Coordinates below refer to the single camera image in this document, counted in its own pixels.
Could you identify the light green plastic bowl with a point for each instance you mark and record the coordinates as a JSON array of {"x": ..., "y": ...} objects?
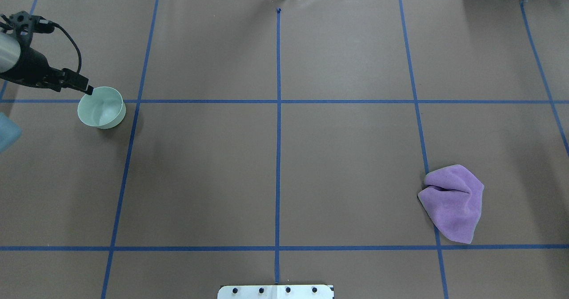
[{"x": 103, "y": 109}]

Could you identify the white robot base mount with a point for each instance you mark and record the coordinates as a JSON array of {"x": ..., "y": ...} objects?
[{"x": 318, "y": 291}]

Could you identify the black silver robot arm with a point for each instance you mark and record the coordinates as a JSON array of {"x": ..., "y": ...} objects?
[{"x": 23, "y": 65}]

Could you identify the purple microfiber cloth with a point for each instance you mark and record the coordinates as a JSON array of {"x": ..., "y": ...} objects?
[{"x": 452, "y": 199}]

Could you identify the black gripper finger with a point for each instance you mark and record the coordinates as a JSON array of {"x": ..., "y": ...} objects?
[{"x": 75, "y": 81}]

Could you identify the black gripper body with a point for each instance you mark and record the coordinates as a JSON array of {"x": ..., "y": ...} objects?
[{"x": 29, "y": 67}]

